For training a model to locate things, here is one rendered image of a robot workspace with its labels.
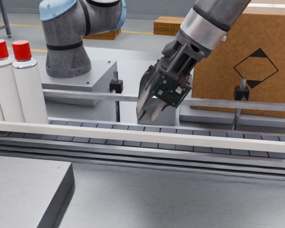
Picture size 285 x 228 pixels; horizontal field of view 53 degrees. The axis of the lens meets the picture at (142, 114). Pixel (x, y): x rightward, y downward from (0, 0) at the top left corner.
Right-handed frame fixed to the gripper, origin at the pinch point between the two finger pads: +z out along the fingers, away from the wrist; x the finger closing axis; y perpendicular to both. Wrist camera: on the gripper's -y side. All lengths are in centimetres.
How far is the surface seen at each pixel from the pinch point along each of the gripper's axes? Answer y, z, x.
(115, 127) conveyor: -2.2, 8.2, -3.2
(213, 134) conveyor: -2.1, -3.4, 16.8
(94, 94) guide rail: -2.9, 3.5, -11.2
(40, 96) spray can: 0.2, 8.9, -21.4
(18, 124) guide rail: 4.8, 15.2, -22.4
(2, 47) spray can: 0.4, 2.6, -32.2
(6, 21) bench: -379, 193, -197
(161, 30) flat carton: -427, 86, 22
